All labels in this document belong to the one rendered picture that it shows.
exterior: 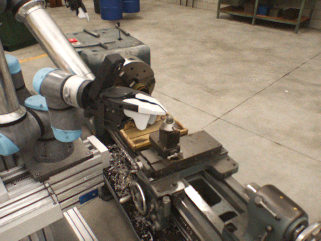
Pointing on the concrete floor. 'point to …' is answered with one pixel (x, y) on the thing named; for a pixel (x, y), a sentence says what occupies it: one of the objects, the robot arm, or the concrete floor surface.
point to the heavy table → (54, 3)
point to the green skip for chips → (15, 33)
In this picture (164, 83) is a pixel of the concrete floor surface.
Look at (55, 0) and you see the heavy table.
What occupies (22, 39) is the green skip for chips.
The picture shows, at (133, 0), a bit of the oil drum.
